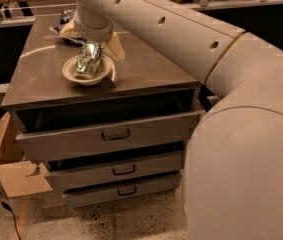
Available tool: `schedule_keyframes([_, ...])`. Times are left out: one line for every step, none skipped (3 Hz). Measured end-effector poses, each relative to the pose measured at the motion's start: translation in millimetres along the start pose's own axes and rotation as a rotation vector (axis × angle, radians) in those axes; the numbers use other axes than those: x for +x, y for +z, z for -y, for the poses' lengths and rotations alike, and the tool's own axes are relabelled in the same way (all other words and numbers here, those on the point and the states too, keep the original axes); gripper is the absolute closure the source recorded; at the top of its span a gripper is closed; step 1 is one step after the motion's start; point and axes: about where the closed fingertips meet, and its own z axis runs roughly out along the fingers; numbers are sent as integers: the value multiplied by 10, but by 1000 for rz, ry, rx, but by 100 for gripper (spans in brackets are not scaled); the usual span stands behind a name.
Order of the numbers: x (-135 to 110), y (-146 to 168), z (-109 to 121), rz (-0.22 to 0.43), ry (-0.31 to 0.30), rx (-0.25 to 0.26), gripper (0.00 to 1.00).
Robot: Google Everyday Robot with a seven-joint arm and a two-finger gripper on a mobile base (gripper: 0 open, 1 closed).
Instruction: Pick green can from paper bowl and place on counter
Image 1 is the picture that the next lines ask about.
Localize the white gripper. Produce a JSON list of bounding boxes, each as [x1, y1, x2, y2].
[[59, 3, 125, 63]]

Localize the green can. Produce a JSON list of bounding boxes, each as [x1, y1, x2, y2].
[[73, 42, 102, 80]]

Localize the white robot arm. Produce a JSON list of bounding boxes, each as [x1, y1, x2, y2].
[[75, 0, 283, 240]]

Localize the white paper bowl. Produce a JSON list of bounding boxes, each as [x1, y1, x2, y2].
[[62, 55, 114, 86]]

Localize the blue chip bag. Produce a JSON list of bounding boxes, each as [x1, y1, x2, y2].
[[49, 9, 83, 44]]

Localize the grey drawer cabinet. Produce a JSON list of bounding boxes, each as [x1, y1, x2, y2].
[[2, 16, 200, 195]]

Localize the top grey drawer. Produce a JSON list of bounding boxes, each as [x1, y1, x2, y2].
[[16, 111, 199, 161]]

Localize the grey drawer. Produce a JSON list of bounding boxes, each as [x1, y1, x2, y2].
[[62, 172, 181, 208], [45, 150, 182, 191], [16, 111, 199, 161]]

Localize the middle grey drawer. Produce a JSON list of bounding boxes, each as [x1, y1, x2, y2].
[[45, 150, 182, 191]]

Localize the bottom grey drawer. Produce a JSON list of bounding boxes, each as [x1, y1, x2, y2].
[[62, 172, 181, 208]]

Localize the brown cardboard box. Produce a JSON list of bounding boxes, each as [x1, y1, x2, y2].
[[0, 113, 52, 197]]

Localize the black cable on floor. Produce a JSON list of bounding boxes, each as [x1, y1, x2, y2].
[[0, 189, 23, 240]]

